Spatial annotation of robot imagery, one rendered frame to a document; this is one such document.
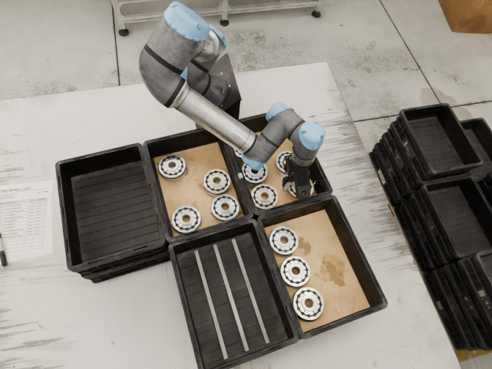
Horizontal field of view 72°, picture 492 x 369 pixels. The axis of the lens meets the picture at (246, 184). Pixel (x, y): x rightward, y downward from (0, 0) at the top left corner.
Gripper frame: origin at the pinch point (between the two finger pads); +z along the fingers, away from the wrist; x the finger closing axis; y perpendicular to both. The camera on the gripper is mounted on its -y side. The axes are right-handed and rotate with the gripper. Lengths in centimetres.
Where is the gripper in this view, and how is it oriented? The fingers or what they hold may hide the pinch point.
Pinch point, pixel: (292, 189)
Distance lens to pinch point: 130.1
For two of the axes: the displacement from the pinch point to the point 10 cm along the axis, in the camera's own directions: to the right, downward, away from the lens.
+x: -9.7, 1.7, -1.6
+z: -0.7, 4.4, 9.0
